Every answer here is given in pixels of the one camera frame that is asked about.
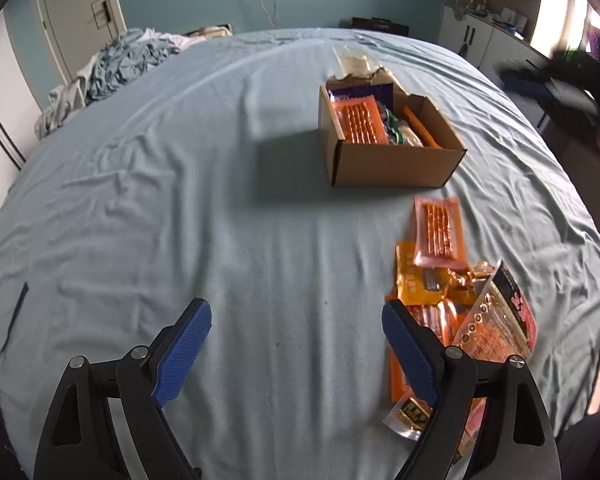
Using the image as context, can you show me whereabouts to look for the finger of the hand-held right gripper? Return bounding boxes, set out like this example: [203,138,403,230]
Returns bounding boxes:
[502,79,551,101]
[500,60,556,81]

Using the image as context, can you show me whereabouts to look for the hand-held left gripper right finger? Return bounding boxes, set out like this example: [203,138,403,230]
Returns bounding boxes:
[381,299,562,480]

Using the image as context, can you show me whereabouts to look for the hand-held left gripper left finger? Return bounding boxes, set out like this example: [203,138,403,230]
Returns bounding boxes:
[34,297,213,480]

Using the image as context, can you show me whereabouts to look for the gold small snack packet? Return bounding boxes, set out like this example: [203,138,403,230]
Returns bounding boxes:
[382,395,431,441]
[447,261,496,293]

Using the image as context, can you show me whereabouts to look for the large black red snack bag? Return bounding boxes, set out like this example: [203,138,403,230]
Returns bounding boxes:
[450,258,538,361]

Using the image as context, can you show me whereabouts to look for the pink-orange stick snack packet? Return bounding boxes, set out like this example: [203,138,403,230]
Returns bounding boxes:
[412,195,467,268]
[332,97,390,146]

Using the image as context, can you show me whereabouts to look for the green white chicken foot packet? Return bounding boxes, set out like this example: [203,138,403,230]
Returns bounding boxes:
[380,107,426,148]

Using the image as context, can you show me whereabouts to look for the brown cardboard box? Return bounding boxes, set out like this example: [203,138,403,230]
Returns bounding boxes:
[318,67,468,189]

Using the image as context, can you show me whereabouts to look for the blue snack packet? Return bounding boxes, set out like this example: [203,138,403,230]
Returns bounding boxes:
[326,84,395,106]

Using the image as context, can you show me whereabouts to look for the white lower cabinet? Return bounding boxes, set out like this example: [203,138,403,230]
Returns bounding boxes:
[437,5,551,131]

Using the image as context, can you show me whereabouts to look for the bright window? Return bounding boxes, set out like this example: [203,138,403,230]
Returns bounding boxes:
[530,0,600,56]

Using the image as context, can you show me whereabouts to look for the cluster of small bottles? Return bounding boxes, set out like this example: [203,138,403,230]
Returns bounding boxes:
[455,0,531,36]

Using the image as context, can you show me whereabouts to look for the light blue bed sheet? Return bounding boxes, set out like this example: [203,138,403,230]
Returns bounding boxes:
[0,27,600,480]

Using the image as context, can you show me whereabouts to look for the black case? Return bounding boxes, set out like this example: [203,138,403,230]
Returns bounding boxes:
[340,16,410,37]

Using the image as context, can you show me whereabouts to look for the clear plastic packet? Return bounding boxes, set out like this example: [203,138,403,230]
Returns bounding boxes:
[331,44,376,78]

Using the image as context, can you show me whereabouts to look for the person's dark striped shorts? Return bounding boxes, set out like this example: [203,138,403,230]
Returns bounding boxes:
[555,400,600,480]

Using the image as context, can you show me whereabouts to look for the crumpled blue grey bedding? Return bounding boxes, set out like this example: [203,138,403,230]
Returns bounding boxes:
[34,27,191,141]

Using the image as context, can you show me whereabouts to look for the white wardrobe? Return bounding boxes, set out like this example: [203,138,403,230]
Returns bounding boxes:
[0,10,43,221]

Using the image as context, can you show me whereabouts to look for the white door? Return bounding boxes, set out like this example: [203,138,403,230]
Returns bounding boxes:
[34,0,128,86]

